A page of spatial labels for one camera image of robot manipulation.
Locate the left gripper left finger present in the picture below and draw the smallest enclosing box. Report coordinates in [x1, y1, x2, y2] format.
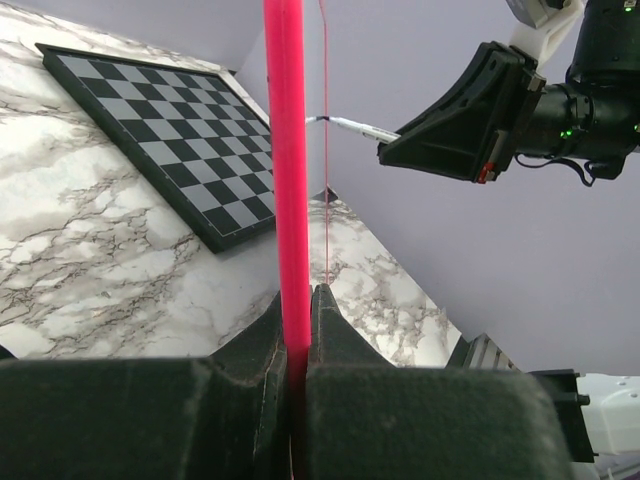
[1, 300, 290, 479]

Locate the pink framed whiteboard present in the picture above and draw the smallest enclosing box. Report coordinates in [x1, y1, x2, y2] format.
[263, 1, 312, 479]

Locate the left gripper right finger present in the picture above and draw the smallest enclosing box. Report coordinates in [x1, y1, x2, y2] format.
[305, 284, 570, 479]

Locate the blue whiteboard marker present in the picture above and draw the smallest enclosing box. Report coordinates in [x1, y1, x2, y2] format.
[305, 116, 400, 144]

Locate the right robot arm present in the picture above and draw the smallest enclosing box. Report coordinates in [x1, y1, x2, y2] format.
[378, 1, 639, 187]

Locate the black grey chessboard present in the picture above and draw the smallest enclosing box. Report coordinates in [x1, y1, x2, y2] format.
[36, 43, 275, 253]

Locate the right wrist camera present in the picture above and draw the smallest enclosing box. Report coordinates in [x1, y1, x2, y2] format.
[506, 0, 585, 68]

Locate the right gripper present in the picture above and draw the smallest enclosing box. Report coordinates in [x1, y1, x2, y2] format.
[377, 42, 547, 184]

